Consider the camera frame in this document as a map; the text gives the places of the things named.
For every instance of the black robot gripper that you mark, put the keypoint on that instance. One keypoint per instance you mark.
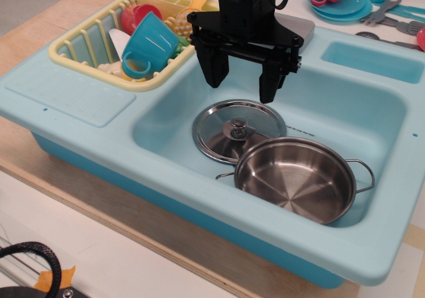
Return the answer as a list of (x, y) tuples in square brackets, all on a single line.
[(246, 29)]

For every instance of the round steel pot lid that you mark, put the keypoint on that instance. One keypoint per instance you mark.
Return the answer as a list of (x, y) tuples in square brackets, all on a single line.
[(225, 130)]

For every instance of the stainless steel pot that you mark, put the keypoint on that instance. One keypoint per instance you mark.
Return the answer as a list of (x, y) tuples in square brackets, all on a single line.
[(300, 175)]

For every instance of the green plastic item in rack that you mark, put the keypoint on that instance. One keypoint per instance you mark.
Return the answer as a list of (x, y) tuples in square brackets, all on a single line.
[(181, 46)]

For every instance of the grey faucet base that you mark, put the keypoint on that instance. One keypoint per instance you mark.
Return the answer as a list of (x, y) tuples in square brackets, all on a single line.
[(302, 27)]

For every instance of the yellow slotted plastic spoon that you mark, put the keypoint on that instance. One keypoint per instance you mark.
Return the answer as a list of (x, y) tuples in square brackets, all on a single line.
[(179, 24)]

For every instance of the blue plastic cup in rack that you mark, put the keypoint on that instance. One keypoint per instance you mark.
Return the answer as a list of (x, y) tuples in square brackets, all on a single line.
[(149, 48)]

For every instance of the yellow dish drying rack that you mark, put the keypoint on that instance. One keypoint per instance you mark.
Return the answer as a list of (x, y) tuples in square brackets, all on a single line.
[(88, 45)]

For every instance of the red plastic cup in rack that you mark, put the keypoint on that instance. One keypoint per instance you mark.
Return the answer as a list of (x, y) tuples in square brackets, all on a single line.
[(132, 15)]

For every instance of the blue plastic plate stack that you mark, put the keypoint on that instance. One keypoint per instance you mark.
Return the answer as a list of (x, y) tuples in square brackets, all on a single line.
[(344, 10)]

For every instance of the white plastic plate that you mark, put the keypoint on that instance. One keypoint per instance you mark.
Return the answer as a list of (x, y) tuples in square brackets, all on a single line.
[(119, 39)]

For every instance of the light blue toy sink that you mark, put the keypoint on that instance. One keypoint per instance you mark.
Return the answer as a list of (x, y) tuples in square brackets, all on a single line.
[(362, 98)]

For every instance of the grey plastic fork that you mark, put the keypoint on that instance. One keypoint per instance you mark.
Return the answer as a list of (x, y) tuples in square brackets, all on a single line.
[(379, 15)]

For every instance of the grey plastic spatula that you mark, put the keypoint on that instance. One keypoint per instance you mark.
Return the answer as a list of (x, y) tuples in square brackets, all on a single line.
[(410, 28)]

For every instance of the orange tape piece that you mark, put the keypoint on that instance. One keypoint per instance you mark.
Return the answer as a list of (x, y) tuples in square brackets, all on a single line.
[(45, 279)]

